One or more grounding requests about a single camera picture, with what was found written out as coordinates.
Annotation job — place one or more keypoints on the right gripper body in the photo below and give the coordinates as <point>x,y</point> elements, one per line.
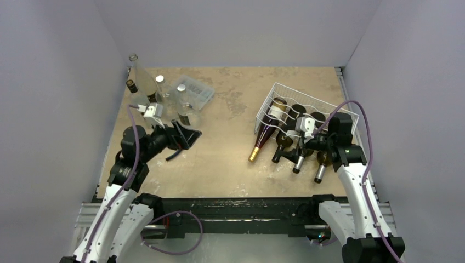
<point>303,144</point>

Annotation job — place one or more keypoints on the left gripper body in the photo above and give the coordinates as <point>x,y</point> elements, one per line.
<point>168,139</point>

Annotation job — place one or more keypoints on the round clear bottle silver cap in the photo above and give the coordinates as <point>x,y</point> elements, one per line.
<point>166,98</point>

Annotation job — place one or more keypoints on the amber bottle gold foil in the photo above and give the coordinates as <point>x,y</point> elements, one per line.
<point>267,134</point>

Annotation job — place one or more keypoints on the square bottle gold black cap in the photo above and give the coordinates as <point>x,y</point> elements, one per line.
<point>138,97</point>

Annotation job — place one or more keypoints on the tall clear glass bottle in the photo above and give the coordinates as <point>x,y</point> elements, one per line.
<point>144,81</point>

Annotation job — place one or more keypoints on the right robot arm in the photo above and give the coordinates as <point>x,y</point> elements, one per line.
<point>364,237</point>

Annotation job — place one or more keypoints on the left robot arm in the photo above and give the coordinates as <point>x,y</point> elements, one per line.
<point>124,212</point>

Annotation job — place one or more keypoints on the dark bottle black cap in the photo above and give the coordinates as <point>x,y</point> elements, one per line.
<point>282,139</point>

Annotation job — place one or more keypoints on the dark green bottle silver cap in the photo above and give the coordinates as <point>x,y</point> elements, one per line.
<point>319,119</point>

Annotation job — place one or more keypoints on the clear plastic compartment box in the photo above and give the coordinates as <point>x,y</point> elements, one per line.
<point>200,93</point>

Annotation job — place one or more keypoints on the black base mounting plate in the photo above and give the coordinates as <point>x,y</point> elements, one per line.
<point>290,216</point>

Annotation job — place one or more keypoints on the blue handled pliers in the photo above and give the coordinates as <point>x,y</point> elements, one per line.
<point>174,155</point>

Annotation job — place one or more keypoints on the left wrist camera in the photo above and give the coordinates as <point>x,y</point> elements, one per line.
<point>152,113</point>

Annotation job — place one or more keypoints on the white wire wine rack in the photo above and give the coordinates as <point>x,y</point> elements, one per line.
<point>292,97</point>

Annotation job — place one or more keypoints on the aluminium frame rail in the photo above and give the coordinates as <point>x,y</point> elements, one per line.
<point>81,216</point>

